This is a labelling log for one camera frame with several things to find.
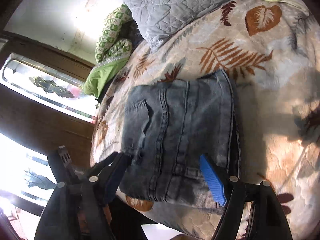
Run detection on grey quilted comforter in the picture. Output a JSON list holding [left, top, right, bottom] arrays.
[[122, 0, 272, 52]]

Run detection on stained glass window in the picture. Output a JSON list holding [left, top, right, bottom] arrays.
[[1, 53, 97, 206]]

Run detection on beige leaf pattern blanket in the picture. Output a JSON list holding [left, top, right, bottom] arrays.
[[91, 0, 319, 239]]

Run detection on green patterned quilt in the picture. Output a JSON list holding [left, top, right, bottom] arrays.
[[83, 4, 133, 98]]

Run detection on grey denim pants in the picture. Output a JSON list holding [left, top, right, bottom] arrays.
[[120, 70, 239, 210]]

